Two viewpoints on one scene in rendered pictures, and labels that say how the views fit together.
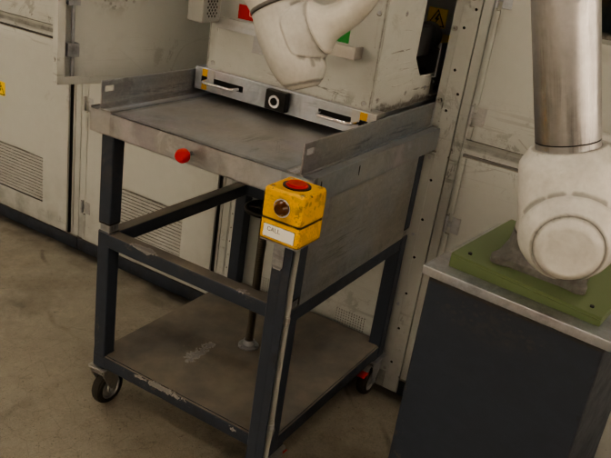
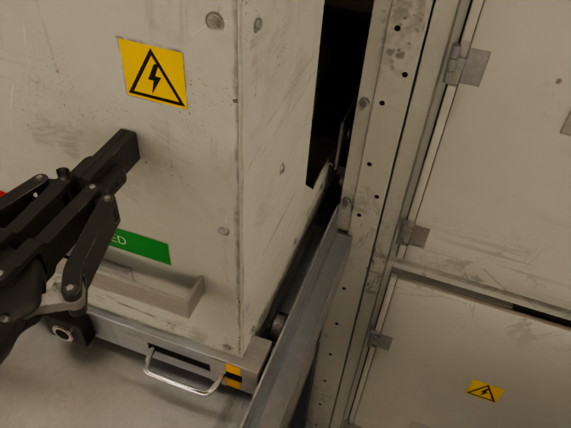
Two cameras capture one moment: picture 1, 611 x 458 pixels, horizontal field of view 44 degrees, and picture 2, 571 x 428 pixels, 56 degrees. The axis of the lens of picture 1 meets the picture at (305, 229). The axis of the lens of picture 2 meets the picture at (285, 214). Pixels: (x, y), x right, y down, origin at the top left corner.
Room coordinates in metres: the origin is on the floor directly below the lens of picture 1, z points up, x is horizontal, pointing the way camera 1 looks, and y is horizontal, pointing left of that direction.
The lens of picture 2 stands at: (1.40, -0.08, 1.53)
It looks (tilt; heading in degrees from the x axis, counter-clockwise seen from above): 44 degrees down; 349
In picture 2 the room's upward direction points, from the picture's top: 4 degrees clockwise
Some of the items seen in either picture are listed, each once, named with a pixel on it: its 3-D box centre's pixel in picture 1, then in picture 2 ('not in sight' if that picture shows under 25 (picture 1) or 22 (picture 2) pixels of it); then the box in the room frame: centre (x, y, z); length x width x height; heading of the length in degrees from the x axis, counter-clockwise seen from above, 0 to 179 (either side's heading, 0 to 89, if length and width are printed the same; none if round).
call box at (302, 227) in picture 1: (293, 213); not in sight; (1.22, 0.03, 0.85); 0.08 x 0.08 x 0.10; 62
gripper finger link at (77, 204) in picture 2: not in sight; (55, 241); (1.69, 0.03, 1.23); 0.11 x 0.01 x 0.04; 150
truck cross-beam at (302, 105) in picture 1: (285, 99); (85, 305); (1.88, 0.10, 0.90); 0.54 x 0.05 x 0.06; 62
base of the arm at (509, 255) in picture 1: (552, 247); not in sight; (1.37, -0.48, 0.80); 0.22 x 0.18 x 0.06; 153
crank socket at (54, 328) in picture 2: (276, 100); (68, 326); (1.85, 0.12, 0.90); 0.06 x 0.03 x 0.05; 62
